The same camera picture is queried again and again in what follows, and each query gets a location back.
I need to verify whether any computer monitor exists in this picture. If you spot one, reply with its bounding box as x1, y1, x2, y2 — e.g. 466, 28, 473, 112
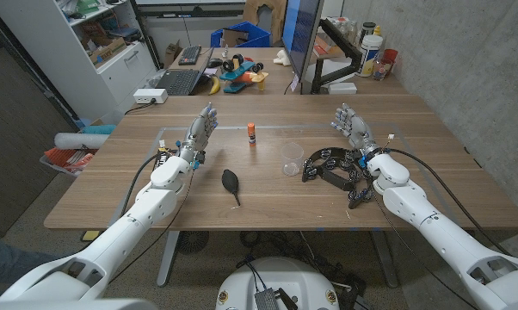
281, 0, 324, 83

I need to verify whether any black laptop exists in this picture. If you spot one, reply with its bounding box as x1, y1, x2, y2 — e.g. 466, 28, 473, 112
155, 46, 215, 96

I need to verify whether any black tambourine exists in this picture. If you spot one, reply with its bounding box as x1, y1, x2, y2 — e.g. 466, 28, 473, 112
301, 146, 376, 210

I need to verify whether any white plush toy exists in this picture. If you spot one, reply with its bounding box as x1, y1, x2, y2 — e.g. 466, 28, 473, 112
273, 49, 293, 67

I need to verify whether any white foam roll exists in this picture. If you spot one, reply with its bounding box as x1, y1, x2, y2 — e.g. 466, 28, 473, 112
53, 132, 110, 151

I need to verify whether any black round fan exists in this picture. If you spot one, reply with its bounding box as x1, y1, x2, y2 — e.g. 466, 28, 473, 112
176, 231, 210, 255

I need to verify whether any white shelf cabinet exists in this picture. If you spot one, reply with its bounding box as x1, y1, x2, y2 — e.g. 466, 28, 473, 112
0, 0, 159, 121

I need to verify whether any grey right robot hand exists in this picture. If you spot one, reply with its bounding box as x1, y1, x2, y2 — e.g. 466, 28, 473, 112
330, 102, 383, 158

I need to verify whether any colourful toy airplane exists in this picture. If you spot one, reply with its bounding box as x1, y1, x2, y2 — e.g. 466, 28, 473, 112
219, 53, 269, 94

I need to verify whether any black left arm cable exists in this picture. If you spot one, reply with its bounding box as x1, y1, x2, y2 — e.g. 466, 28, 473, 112
119, 150, 178, 216

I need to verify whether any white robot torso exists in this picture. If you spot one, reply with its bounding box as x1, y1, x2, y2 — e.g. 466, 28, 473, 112
215, 257, 341, 310

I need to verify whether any black Nitro box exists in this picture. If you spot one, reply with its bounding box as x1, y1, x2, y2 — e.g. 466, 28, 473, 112
153, 148, 174, 171

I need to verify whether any person in dark shirt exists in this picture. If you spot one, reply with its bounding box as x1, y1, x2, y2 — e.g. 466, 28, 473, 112
0, 236, 62, 285

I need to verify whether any black rubber air blower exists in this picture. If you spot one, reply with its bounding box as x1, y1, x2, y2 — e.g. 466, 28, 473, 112
221, 169, 242, 207

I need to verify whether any brown cardboard sheet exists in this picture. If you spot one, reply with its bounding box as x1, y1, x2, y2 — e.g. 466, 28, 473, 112
243, 0, 288, 34

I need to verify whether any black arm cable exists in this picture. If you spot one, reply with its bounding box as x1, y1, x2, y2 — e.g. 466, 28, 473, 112
385, 147, 514, 257
119, 150, 178, 216

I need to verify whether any black keyboard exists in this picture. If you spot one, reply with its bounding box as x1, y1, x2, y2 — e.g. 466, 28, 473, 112
177, 45, 203, 66

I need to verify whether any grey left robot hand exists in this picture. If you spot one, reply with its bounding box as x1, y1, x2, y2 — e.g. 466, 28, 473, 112
179, 102, 219, 162

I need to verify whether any white power strip box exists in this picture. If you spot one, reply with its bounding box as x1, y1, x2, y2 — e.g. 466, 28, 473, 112
133, 88, 169, 105

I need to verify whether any clear plastic measuring cup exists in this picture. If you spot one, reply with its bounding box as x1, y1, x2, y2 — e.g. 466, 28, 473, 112
281, 142, 305, 177

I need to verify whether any blue plastic bin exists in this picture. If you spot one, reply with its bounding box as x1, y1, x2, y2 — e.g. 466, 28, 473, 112
210, 21, 272, 48

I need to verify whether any white wipes canister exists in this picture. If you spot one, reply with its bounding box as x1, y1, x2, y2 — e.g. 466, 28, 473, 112
356, 34, 384, 78

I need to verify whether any orange white package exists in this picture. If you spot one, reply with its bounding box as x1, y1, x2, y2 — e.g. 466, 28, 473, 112
43, 147, 97, 173

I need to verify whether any red cup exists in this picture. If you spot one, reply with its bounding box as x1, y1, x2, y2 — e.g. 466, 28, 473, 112
381, 48, 399, 74

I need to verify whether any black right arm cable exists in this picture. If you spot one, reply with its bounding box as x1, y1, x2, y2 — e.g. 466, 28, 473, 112
385, 147, 514, 257

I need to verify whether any teal roll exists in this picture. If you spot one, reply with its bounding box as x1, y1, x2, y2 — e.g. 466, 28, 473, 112
80, 124, 117, 135

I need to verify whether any flat white box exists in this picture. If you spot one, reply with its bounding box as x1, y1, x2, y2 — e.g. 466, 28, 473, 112
327, 82, 358, 96

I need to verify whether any small cardboard box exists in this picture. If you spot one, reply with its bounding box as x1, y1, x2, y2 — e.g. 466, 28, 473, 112
163, 40, 183, 68

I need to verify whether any grey table leg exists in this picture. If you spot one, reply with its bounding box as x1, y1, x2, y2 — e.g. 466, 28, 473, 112
156, 231, 181, 288
370, 229, 400, 288

